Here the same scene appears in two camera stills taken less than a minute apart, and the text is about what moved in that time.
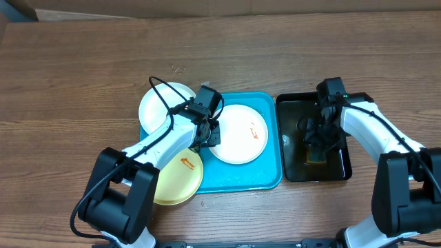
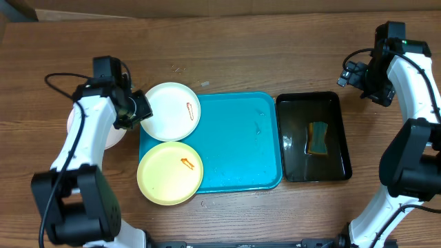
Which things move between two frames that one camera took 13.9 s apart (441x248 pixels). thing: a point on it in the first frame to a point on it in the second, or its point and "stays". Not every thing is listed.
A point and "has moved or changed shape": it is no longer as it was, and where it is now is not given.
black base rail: (311, 243) stays
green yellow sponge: (315, 158) has moved or changed shape
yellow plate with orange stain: (180, 180) stays
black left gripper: (216, 136) to (145, 111)
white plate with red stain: (244, 133) to (114, 136)
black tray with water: (310, 150) stays
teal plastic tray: (262, 174) stays
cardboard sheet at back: (49, 10) stays
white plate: (153, 111) stays
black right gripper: (314, 138) to (384, 97)
